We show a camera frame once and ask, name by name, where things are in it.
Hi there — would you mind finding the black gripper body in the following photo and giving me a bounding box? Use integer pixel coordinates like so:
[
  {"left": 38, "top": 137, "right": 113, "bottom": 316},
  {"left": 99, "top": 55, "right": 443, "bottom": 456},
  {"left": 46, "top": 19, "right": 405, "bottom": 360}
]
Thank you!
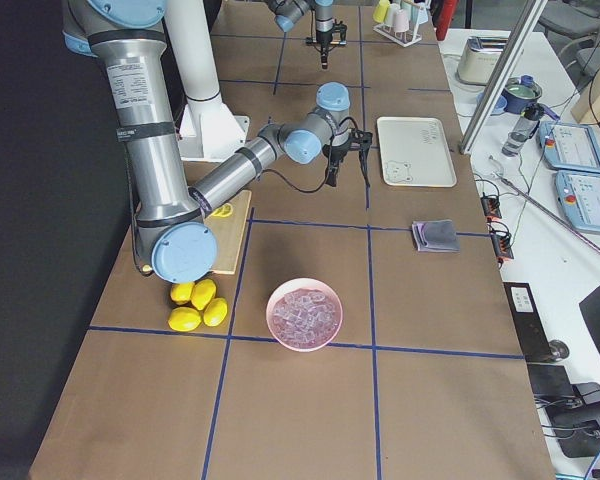
[
  {"left": 305, "top": 19, "right": 347, "bottom": 54},
  {"left": 324, "top": 128, "right": 373, "bottom": 165}
]

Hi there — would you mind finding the lemon slices row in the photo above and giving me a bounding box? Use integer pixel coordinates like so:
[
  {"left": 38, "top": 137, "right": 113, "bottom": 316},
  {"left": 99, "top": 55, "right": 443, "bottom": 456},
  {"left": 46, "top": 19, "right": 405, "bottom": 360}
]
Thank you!
[{"left": 210, "top": 202, "right": 234, "bottom": 218}]

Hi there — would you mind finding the dark blue pot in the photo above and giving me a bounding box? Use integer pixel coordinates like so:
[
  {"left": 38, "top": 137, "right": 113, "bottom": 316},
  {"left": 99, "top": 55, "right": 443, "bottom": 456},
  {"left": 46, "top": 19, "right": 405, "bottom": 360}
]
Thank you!
[{"left": 502, "top": 75, "right": 543, "bottom": 114}]

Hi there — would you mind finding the clear water bottle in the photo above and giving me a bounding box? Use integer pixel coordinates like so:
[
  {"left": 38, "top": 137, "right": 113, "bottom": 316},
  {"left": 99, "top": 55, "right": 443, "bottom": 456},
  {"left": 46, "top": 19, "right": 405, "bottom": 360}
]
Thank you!
[{"left": 501, "top": 103, "right": 545, "bottom": 157}]

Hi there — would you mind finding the cream bear serving tray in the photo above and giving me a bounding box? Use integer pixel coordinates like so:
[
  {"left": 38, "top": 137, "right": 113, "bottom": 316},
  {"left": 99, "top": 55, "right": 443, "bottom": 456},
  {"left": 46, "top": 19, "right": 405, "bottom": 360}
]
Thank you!
[{"left": 376, "top": 116, "right": 457, "bottom": 188}]

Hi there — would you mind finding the pink cup on rack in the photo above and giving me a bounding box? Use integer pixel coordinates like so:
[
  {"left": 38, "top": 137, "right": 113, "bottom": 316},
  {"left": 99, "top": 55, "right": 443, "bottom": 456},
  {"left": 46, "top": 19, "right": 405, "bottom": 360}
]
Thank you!
[{"left": 392, "top": 9, "right": 410, "bottom": 34}]

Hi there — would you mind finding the silver toaster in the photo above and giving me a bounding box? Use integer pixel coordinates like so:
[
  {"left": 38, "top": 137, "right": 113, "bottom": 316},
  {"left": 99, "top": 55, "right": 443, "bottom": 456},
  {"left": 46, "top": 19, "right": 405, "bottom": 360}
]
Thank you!
[{"left": 456, "top": 36, "right": 508, "bottom": 85}]

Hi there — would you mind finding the pink bowl of ice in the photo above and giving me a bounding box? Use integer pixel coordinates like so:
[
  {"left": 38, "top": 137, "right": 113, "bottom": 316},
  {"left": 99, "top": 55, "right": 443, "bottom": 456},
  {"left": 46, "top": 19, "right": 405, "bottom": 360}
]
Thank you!
[{"left": 266, "top": 278, "right": 343, "bottom": 352}]

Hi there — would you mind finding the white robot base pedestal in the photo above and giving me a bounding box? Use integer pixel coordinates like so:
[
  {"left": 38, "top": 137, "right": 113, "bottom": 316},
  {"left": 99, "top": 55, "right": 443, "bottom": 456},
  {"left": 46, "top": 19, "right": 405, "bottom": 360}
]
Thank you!
[{"left": 165, "top": 0, "right": 246, "bottom": 162}]

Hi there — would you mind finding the grey folded cloth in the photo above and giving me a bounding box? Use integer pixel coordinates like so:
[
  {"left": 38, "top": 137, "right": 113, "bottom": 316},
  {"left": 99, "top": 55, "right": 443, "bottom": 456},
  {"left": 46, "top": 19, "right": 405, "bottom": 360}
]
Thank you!
[{"left": 412, "top": 219, "right": 460, "bottom": 252}]

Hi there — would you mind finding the yellow cup on rack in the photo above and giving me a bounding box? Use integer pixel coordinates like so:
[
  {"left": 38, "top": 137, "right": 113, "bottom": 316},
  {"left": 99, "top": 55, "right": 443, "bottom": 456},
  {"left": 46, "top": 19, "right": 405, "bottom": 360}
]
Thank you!
[{"left": 372, "top": 0, "right": 391, "bottom": 24}]

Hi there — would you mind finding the blue teach pendant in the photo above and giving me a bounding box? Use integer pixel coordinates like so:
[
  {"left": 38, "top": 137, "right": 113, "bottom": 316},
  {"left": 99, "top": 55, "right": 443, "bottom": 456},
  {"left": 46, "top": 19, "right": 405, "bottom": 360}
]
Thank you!
[
  {"left": 554, "top": 170, "right": 600, "bottom": 234},
  {"left": 538, "top": 121, "right": 600, "bottom": 174}
]

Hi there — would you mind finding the white cup rack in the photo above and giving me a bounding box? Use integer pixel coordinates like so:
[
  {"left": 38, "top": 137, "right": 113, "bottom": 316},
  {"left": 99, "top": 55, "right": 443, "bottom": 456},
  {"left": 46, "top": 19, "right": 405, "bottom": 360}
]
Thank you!
[{"left": 373, "top": 0, "right": 430, "bottom": 47}]

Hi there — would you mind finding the yellow lemon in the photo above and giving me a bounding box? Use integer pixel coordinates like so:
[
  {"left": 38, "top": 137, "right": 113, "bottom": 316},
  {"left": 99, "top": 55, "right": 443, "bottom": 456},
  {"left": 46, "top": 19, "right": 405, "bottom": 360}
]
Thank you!
[
  {"left": 170, "top": 282, "right": 195, "bottom": 306},
  {"left": 190, "top": 279, "right": 217, "bottom": 310},
  {"left": 167, "top": 306, "right": 202, "bottom": 332},
  {"left": 203, "top": 297, "right": 228, "bottom": 327}
]

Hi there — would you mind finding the bamboo cutting board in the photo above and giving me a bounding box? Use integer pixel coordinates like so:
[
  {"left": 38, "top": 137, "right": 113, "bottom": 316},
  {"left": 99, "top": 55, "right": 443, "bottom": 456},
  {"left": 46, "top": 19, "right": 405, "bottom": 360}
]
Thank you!
[{"left": 204, "top": 190, "right": 252, "bottom": 275}]

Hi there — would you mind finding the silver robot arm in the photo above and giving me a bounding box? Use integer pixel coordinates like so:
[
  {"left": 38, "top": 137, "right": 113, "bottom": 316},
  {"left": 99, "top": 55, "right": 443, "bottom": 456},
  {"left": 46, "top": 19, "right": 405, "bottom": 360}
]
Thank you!
[
  {"left": 62, "top": 1, "right": 372, "bottom": 283},
  {"left": 265, "top": 0, "right": 348, "bottom": 70}
]

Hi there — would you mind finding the aluminium frame post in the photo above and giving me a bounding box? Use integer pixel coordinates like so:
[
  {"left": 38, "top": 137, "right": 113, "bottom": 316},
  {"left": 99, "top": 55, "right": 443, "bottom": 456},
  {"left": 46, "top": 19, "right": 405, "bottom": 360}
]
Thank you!
[{"left": 458, "top": 0, "right": 548, "bottom": 154}]

